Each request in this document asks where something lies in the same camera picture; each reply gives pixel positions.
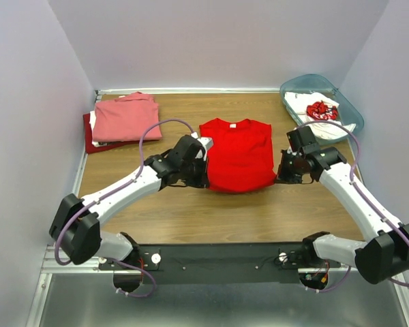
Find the bright red t-shirt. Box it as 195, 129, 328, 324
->
199, 118, 276, 193

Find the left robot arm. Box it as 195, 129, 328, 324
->
49, 133, 213, 269

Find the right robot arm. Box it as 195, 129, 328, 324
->
276, 125, 409, 284

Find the white printed t-shirt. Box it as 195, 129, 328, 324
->
284, 92, 347, 141

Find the clear blue plastic bin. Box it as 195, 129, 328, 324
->
279, 74, 364, 145

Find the folded pink t-shirt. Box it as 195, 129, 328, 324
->
94, 92, 159, 142

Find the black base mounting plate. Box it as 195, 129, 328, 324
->
97, 242, 342, 285

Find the folded dark red t-shirt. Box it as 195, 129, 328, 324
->
82, 112, 147, 155

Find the folded white t-shirt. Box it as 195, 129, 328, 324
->
89, 110, 115, 148

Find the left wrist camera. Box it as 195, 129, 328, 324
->
190, 132, 213, 151

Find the aluminium extrusion rail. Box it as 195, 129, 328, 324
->
41, 247, 348, 274

